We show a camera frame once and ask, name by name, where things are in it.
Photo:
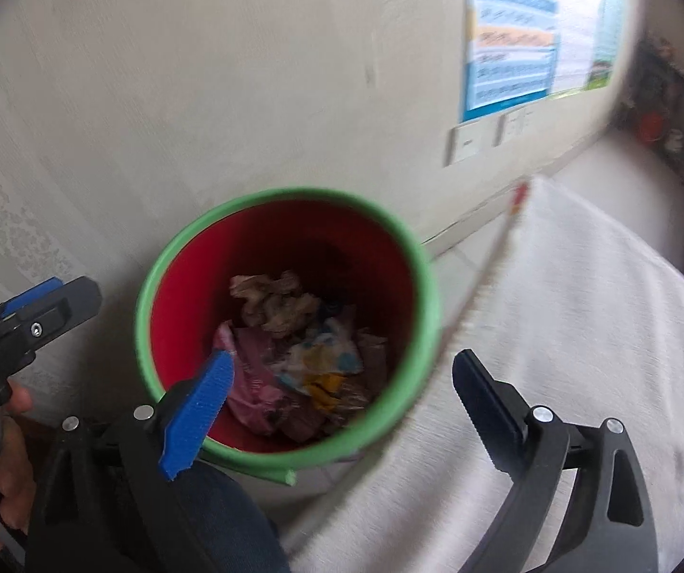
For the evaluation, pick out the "person's leg in jeans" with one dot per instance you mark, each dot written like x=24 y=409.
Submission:
x=228 y=519

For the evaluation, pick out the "large pink snack bag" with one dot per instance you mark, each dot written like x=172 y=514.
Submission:
x=252 y=382

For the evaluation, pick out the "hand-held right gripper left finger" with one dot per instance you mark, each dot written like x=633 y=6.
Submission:
x=198 y=412

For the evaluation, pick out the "white wall socket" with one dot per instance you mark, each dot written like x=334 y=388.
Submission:
x=510 y=126
x=466 y=143

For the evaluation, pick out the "red bin green rim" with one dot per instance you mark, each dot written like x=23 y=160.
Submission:
x=330 y=233

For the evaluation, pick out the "blue letter wall poster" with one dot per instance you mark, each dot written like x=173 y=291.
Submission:
x=512 y=48

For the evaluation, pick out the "blue white wrapper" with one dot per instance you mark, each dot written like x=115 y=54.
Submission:
x=318 y=358

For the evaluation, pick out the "crumpled brown paper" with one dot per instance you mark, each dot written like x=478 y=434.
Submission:
x=273 y=304

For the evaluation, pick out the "white chart wall poster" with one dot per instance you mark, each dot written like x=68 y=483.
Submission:
x=580 y=30

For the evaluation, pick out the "green chart wall poster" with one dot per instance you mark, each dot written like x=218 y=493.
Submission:
x=607 y=30

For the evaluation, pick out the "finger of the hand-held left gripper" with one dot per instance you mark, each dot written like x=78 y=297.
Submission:
x=70 y=304
x=31 y=298

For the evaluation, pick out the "dark metal shelf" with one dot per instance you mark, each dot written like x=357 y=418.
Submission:
x=676 y=101

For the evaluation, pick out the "white table cloth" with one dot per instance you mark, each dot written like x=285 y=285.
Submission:
x=556 y=340

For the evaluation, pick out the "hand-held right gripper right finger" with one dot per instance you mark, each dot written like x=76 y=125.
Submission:
x=488 y=406

